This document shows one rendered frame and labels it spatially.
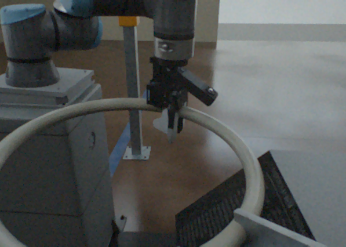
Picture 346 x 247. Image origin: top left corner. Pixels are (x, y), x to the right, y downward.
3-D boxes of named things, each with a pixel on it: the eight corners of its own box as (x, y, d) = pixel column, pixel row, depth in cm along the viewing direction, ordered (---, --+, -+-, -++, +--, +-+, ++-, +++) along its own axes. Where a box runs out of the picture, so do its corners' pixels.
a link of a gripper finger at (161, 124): (154, 138, 76) (157, 104, 73) (175, 144, 74) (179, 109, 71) (149, 142, 73) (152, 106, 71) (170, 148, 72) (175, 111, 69)
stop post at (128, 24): (150, 147, 249) (145, 10, 201) (148, 160, 231) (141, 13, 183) (127, 146, 250) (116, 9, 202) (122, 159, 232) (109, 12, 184)
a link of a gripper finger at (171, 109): (171, 124, 74) (175, 90, 71) (178, 126, 73) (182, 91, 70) (164, 129, 69) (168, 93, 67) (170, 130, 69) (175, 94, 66)
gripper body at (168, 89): (159, 95, 77) (160, 50, 72) (189, 102, 75) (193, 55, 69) (145, 106, 71) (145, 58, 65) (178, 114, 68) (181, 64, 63)
